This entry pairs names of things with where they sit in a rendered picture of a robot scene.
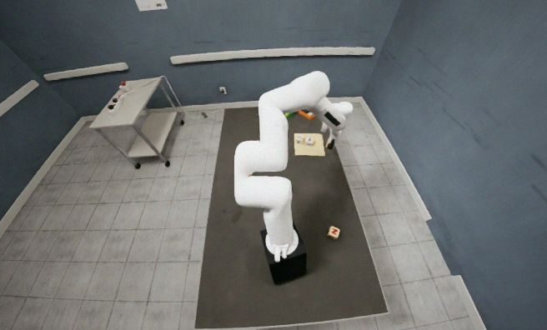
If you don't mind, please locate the beige mat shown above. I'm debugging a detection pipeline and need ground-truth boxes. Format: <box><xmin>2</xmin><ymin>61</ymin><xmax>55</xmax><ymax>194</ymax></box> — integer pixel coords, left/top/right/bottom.
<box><xmin>294</xmin><ymin>133</ymin><xmax>325</xmax><ymax>156</ymax></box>

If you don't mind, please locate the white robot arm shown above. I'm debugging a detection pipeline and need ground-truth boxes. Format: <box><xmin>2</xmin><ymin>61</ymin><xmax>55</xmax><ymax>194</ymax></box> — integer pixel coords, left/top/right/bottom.
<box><xmin>234</xmin><ymin>71</ymin><xmax>353</xmax><ymax>262</ymax></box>

